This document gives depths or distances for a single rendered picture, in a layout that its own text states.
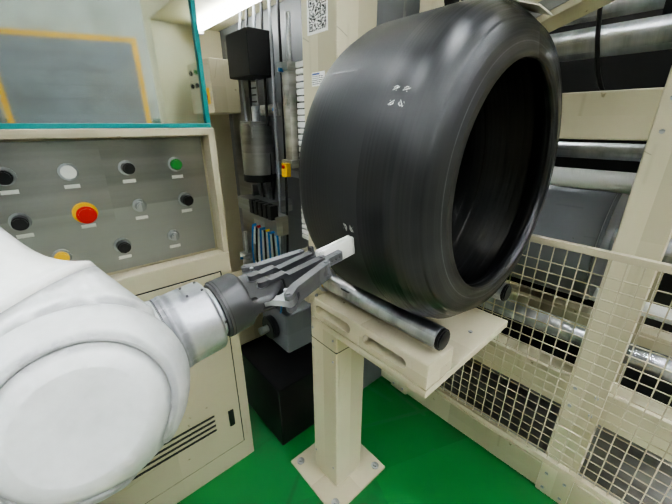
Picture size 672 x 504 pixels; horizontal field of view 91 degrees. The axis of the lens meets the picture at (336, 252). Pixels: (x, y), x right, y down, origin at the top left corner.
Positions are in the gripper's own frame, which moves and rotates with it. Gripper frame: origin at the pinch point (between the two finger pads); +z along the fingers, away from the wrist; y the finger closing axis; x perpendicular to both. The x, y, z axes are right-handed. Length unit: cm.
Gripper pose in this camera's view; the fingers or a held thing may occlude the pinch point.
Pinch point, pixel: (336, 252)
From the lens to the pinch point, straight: 52.2
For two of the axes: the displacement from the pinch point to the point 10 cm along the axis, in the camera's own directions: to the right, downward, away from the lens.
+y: -6.6, -2.7, 7.0
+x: 1.0, 8.9, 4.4
